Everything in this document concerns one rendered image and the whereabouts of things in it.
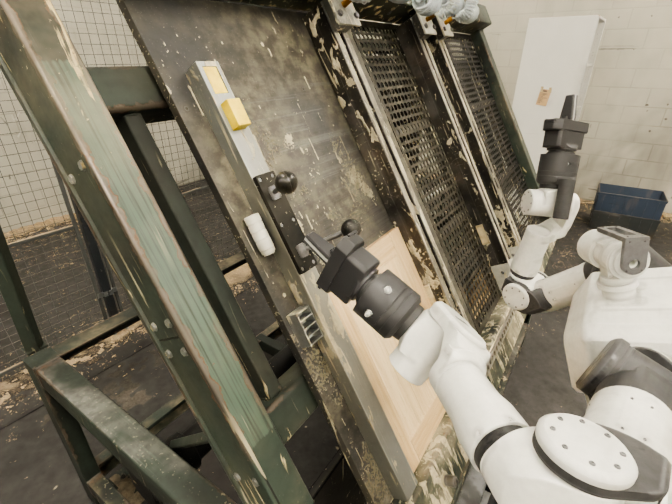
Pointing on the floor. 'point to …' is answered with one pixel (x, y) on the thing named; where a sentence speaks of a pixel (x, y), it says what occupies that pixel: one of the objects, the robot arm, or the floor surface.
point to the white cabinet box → (553, 72)
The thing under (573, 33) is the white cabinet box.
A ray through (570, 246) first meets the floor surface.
